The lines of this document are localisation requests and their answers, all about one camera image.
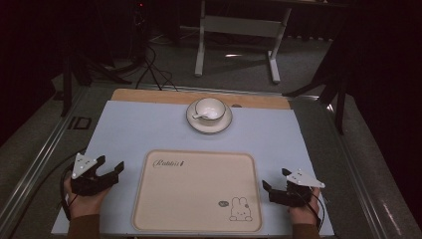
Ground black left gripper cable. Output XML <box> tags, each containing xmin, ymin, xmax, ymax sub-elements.
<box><xmin>59</xmin><ymin>161</ymin><xmax>80</xmax><ymax>222</ymax></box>

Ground black floor socket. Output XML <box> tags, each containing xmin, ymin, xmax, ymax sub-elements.
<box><xmin>67</xmin><ymin>116</ymin><xmax>93</xmax><ymax>131</ymax></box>

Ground white metal table frame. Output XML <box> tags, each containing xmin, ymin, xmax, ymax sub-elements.
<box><xmin>194</xmin><ymin>0</ymin><xmax>294</xmax><ymax>85</ymax></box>

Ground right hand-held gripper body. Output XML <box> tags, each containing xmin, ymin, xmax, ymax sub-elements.
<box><xmin>268</xmin><ymin>168</ymin><xmax>326</xmax><ymax>208</ymax></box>

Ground metal floor rail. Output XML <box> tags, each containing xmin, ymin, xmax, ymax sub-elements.
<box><xmin>0</xmin><ymin>89</ymin><xmax>88</xmax><ymax>231</ymax></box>
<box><xmin>325</xmin><ymin>99</ymin><xmax>391</xmax><ymax>239</ymax></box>

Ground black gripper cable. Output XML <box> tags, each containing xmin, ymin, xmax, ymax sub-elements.
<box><xmin>59</xmin><ymin>161</ymin><xmax>80</xmax><ymax>222</ymax></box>
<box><xmin>298</xmin><ymin>190</ymin><xmax>325</xmax><ymax>232</ymax></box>

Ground white ceramic spoon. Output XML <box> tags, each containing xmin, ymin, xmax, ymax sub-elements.
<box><xmin>191</xmin><ymin>108</ymin><xmax>217</xmax><ymax>120</ymax></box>

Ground light blue table mat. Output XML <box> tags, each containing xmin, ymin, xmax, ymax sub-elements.
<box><xmin>51</xmin><ymin>100</ymin><xmax>335</xmax><ymax>238</ymax></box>

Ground person's left hand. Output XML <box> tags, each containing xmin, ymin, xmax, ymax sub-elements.
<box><xmin>64</xmin><ymin>175</ymin><xmax>112</xmax><ymax>220</ymax></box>

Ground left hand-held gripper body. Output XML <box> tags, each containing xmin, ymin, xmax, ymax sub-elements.
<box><xmin>70</xmin><ymin>152</ymin><xmax>119</xmax><ymax>197</ymax></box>

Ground dark device with red light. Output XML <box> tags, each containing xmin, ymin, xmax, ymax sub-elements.
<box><xmin>131</xmin><ymin>0</ymin><xmax>149</xmax><ymax>63</ymax></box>

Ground black cables on floor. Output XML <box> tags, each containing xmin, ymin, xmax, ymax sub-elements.
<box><xmin>134</xmin><ymin>43</ymin><xmax>179</xmax><ymax>93</ymax></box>

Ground person's right hand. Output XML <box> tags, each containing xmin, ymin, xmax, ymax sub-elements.
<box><xmin>287</xmin><ymin>187</ymin><xmax>322</xmax><ymax>227</ymax></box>

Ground black stand with legs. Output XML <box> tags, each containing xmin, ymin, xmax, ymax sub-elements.
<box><xmin>283</xmin><ymin>31</ymin><xmax>350</xmax><ymax>135</ymax></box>
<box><xmin>60</xmin><ymin>46</ymin><xmax>133</xmax><ymax>118</ymax></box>

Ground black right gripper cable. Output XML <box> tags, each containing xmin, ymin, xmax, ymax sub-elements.
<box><xmin>298</xmin><ymin>190</ymin><xmax>325</xmax><ymax>232</ymax></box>

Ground white cup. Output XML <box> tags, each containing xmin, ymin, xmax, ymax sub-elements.
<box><xmin>193</xmin><ymin>97</ymin><xmax>228</xmax><ymax>127</ymax></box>

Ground beige tray with rabbit print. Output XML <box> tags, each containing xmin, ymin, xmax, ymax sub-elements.
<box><xmin>131</xmin><ymin>148</ymin><xmax>264</xmax><ymax>234</ymax></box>

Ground white saucer with dark rim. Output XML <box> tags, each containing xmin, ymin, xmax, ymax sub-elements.
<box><xmin>185</xmin><ymin>99</ymin><xmax>234</xmax><ymax>135</ymax></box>

